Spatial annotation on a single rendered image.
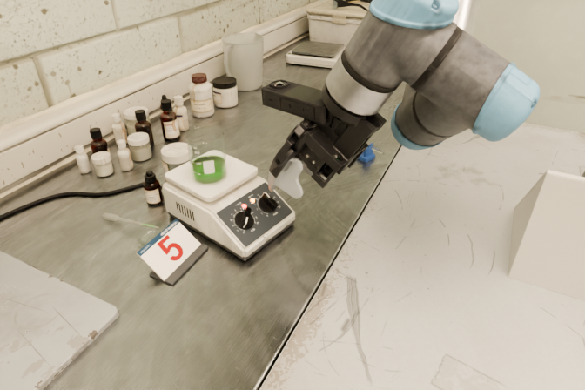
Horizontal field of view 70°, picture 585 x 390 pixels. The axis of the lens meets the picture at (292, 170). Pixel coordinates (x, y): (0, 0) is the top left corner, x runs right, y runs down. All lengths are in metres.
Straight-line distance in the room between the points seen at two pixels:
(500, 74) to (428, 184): 0.47
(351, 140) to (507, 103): 0.18
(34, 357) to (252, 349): 0.26
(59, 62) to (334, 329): 0.79
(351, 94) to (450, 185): 0.47
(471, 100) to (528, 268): 0.33
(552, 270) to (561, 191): 0.13
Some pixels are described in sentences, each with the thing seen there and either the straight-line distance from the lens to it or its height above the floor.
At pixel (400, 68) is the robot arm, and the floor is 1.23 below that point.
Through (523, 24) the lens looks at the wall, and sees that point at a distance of 2.01.
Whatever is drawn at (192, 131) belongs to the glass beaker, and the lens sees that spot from 0.72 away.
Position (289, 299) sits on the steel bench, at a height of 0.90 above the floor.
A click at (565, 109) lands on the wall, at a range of 2.12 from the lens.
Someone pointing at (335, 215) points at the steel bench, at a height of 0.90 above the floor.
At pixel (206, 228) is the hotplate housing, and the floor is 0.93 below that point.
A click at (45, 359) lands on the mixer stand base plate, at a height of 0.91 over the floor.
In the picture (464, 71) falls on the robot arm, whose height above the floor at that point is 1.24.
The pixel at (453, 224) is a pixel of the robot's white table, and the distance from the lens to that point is 0.80.
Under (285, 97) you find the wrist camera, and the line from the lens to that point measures 0.56.
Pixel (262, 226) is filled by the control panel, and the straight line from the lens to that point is 0.69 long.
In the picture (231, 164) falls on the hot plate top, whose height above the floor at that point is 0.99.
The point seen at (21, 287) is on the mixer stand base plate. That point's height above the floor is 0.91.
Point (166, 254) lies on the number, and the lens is 0.69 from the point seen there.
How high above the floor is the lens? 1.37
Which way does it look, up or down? 31 degrees down
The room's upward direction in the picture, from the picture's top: straight up
